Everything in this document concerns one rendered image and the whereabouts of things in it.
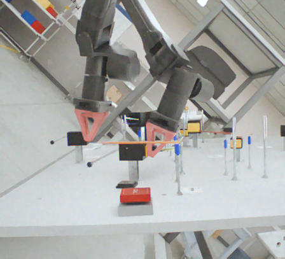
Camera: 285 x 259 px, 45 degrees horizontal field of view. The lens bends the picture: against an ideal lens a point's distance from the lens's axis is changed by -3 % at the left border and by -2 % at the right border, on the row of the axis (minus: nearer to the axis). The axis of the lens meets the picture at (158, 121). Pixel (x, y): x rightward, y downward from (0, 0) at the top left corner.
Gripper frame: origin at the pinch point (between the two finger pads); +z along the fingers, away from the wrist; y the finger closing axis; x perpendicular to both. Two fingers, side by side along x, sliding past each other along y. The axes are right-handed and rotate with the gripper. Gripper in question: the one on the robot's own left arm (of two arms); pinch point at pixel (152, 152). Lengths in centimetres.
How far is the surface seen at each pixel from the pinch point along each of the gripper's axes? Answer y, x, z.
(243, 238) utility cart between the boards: 370, -113, 141
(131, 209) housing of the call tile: -26.2, -3.0, 4.0
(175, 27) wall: 760, 142, -125
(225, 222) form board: -26.6, -17.2, -0.4
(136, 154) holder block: -2.1, 3.0, 1.6
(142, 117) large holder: 66, 16, 3
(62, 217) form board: -28.1, 6.6, 9.7
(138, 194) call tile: -25.4, -3.1, 1.6
